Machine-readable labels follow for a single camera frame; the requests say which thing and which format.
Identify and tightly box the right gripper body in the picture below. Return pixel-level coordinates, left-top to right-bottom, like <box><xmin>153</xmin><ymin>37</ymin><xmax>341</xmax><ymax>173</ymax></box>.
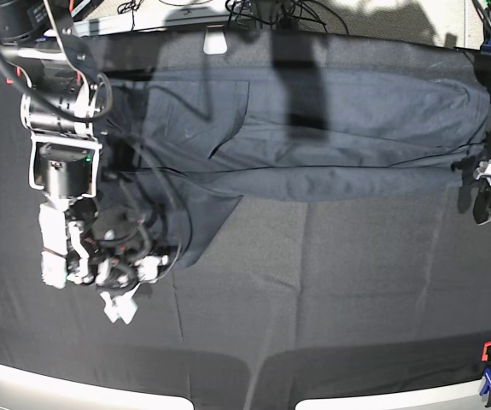
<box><xmin>65</xmin><ymin>206</ymin><xmax>169</xmax><ymax>295</ymax></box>

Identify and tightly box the dark grey t-shirt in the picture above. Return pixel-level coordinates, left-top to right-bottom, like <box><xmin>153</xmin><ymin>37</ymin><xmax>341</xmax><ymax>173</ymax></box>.
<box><xmin>99</xmin><ymin>68</ymin><xmax>491</xmax><ymax>269</ymax></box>

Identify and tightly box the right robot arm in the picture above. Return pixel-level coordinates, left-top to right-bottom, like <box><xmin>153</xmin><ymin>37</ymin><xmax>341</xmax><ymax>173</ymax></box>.
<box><xmin>0</xmin><ymin>1</ymin><xmax>169</xmax><ymax>296</ymax></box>

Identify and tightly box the black table cloth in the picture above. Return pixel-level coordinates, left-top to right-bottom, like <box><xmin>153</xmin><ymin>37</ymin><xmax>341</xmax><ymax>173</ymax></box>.
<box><xmin>0</xmin><ymin>32</ymin><xmax>491</xmax><ymax>409</ymax></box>

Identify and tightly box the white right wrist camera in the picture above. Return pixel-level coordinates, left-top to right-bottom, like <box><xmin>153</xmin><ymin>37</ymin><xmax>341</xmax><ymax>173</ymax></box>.
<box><xmin>100</xmin><ymin>286</ymin><xmax>139</xmax><ymax>325</ymax></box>

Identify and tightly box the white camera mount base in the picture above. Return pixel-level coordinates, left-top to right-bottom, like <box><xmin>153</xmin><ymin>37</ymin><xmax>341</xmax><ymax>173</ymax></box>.
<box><xmin>202</xmin><ymin>27</ymin><xmax>228</xmax><ymax>56</ymax></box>

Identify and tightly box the black cable bundle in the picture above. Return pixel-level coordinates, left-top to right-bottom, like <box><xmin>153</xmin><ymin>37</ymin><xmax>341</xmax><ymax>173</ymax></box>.
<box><xmin>225</xmin><ymin>0</ymin><xmax>350</xmax><ymax>35</ymax></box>

